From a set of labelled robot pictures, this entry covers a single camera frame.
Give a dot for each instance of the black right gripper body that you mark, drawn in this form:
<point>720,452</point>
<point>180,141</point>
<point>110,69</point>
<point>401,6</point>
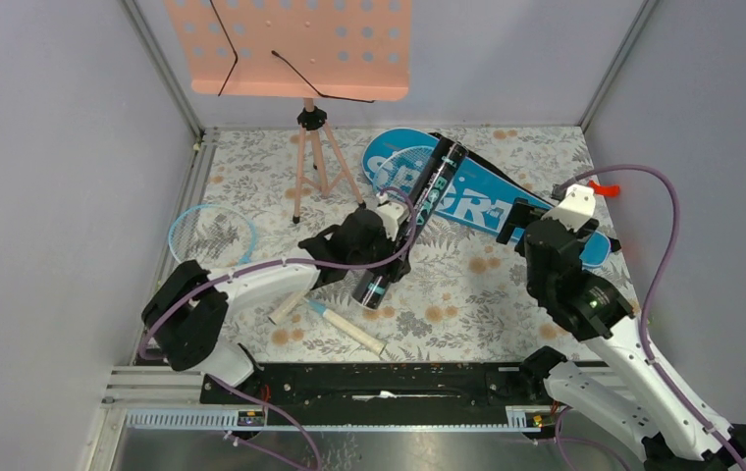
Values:
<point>532,284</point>

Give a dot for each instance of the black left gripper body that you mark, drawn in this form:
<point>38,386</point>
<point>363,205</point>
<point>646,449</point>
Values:
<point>382,250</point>

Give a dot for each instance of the black shuttlecock tube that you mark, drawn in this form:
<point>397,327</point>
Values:
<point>431,186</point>

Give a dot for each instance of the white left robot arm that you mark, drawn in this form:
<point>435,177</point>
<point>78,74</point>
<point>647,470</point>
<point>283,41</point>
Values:
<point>186,315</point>

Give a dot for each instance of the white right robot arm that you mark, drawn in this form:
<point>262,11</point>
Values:
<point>665,425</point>

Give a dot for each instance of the light blue racket on bag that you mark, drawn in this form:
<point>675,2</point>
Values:
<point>399,162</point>

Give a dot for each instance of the blue sport racket bag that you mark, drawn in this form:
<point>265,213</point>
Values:
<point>480,197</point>

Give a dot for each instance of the orange clip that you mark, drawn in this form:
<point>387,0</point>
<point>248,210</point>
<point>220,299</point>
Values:
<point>607,191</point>

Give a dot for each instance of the pink tripod stand legs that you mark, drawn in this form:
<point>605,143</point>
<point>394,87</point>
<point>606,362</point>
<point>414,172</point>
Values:
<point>313,124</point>

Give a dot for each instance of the light blue racket at left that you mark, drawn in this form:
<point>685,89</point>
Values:
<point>221,237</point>

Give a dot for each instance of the pink perforated music stand desk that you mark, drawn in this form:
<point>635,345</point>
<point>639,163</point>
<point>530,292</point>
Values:
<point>348,50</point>

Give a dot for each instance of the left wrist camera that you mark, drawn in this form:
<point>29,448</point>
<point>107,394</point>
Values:
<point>393,214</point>

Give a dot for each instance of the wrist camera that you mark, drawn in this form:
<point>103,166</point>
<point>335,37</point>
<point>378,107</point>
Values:
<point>393,214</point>
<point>576,209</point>

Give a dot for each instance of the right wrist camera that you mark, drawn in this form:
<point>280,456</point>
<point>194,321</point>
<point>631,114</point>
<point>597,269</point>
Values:
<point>576,209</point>

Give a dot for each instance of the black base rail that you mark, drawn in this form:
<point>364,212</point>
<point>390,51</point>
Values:
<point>402,394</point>

